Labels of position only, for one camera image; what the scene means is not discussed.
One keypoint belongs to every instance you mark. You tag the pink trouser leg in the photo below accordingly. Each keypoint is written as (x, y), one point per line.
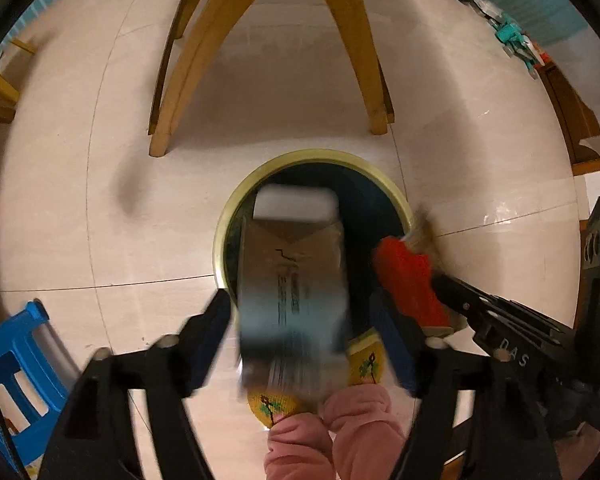
(368, 437)
(299, 447)

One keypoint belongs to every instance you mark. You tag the wooden table leg frame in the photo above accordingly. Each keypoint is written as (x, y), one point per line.
(282, 66)

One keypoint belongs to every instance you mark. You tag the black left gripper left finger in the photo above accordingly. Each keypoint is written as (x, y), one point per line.
(177, 366)

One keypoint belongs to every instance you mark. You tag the yellow snack bag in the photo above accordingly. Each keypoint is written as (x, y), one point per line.
(489, 9)

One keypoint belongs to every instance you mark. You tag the person's right hand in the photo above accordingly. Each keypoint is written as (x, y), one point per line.
(577, 451)

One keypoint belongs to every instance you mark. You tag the yellow slipper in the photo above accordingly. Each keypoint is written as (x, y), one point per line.
(367, 359)
(272, 407)

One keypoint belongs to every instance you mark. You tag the black trash bin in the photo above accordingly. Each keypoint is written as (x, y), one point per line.
(316, 185)

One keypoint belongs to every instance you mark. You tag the teal toy on floor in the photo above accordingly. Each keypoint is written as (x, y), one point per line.
(517, 44)

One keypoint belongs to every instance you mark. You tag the red fries box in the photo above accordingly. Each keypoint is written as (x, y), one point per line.
(405, 267)

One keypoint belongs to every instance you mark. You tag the blue plastic stool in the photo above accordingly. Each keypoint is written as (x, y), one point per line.
(33, 385)

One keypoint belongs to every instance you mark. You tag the grey cardboard carton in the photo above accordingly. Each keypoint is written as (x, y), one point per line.
(292, 297)

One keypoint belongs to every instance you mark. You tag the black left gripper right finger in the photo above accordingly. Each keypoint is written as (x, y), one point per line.
(419, 369)

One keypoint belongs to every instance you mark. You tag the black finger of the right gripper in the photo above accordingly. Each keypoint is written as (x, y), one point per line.
(477, 306)

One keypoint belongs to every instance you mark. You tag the wooden door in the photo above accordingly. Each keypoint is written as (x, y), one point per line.
(577, 121)

